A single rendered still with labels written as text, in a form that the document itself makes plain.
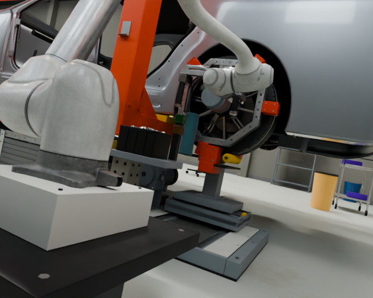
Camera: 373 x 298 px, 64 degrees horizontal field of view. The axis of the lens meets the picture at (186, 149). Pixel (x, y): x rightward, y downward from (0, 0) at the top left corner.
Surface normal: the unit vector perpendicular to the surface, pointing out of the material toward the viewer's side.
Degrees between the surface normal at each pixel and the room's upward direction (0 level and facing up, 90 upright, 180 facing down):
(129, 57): 90
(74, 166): 83
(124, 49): 90
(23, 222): 90
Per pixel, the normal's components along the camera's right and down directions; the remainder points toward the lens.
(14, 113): -0.51, 0.23
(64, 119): -0.10, -0.04
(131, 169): 0.89, 0.18
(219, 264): -0.41, -0.08
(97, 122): 0.72, 0.09
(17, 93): -0.39, -0.39
